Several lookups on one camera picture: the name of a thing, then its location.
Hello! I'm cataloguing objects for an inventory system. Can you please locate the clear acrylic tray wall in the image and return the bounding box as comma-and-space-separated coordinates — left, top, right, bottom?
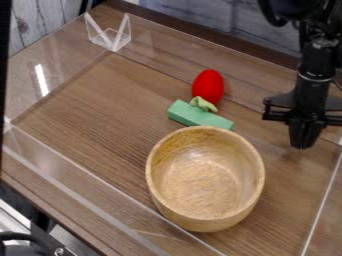
1, 18, 342, 256

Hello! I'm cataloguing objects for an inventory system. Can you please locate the black cable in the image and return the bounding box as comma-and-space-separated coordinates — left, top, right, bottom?
0, 231, 41, 256

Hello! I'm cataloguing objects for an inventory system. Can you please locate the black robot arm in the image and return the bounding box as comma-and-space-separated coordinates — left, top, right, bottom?
257, 0, 342, 149

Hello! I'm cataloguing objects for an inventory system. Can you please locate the red plush strawberry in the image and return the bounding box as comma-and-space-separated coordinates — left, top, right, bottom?
189, 69, 224, 113

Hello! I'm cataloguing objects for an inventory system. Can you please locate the wooden bowl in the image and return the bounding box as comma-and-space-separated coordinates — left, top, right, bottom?
145, 126, 265, 233

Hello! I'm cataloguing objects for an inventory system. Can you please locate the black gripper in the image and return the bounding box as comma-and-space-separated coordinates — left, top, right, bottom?
261, 92, 342, 149

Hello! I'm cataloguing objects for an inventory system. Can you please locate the black metal bracket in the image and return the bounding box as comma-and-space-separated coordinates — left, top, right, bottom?
30, 223, 77, 256

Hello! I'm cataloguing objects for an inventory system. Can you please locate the green rectangular block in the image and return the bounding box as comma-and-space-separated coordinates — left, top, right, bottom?
166, 100, 235, 130

